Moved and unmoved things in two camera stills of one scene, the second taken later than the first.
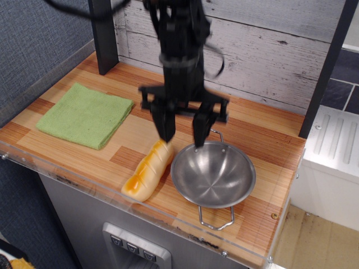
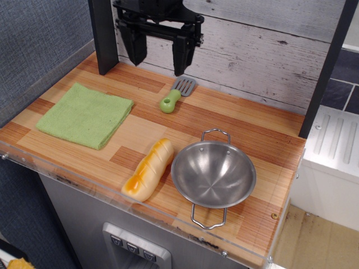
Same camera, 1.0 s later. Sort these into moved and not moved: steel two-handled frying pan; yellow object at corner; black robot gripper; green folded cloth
Moved: black robot gripper
Not moved: steel two-handled frying pan; yellow object at corner; green folded cloth
